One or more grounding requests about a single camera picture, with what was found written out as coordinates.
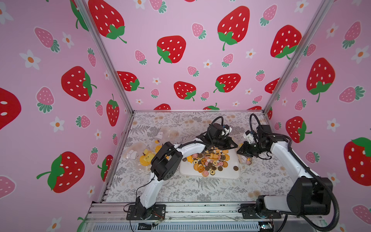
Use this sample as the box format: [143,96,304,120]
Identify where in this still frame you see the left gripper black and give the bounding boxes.
[211,137,239,150]

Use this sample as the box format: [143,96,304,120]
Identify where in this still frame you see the ziploc bag yellow duck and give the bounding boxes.
[152,127,179,153]

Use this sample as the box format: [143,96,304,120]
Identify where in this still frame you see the ziploc bag with cookies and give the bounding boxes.
[124,146,155,171]

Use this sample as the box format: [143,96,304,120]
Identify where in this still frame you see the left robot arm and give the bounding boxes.
[135,123,238,210]

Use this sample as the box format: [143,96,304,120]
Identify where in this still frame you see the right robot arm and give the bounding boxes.
[237,125,340,232]

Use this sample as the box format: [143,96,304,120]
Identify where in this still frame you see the white plastic tray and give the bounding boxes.
[180,149,240,179]

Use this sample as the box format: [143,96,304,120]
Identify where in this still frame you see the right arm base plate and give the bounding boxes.
[237,203,282,219]

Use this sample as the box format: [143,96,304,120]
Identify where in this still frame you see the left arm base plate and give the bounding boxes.
[126,204,166,220]

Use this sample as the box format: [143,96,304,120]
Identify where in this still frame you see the aluminium front rail frame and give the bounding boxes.
[78,201,329,232]

